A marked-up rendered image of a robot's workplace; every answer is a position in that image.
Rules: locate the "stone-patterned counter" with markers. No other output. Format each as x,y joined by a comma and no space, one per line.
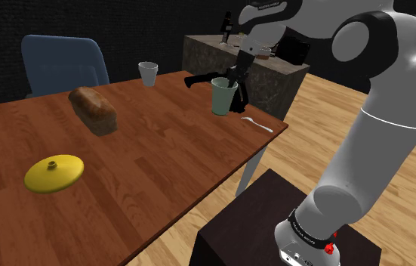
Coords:
266,81

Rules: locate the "yellow round lid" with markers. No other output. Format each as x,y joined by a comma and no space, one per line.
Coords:
55,175

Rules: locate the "white fork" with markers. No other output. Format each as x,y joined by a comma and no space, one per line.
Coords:
257,124

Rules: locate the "brown bread loaf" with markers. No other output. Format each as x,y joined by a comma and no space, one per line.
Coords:
93,110

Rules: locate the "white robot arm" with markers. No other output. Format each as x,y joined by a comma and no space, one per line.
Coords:
384,121

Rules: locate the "blue chair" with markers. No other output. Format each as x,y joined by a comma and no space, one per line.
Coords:
60,66

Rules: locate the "brown wooden table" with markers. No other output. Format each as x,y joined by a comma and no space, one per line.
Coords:
163,147

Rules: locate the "white cup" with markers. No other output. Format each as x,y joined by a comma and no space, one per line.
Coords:
148,73

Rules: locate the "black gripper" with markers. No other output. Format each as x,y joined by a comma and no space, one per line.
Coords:
242,64

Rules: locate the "dark robot stand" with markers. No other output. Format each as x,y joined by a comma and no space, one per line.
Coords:
244,228

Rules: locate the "green cup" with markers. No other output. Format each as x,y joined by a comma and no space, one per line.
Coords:
222,97

